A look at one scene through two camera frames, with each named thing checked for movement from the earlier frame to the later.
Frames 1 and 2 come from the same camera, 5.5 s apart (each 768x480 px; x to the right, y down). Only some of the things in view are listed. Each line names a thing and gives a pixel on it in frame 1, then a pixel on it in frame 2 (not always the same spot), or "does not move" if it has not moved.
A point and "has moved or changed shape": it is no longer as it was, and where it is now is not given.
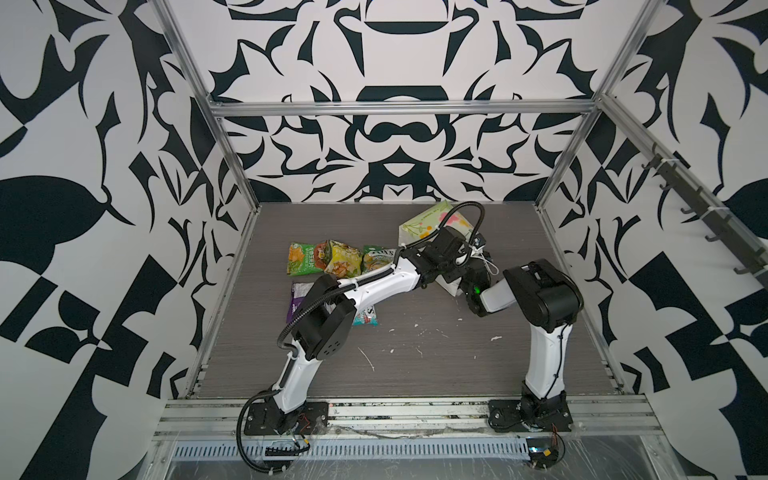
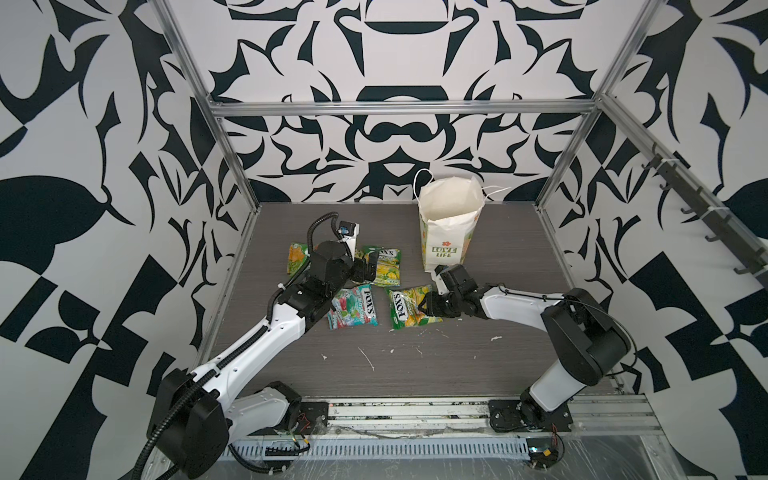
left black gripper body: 453,270 → 352,270
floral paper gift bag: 424,225 has moved or changed shape
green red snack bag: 307,258 does not move
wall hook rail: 755,262 does not move
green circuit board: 542,453 does not move
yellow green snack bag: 373,258 does not move
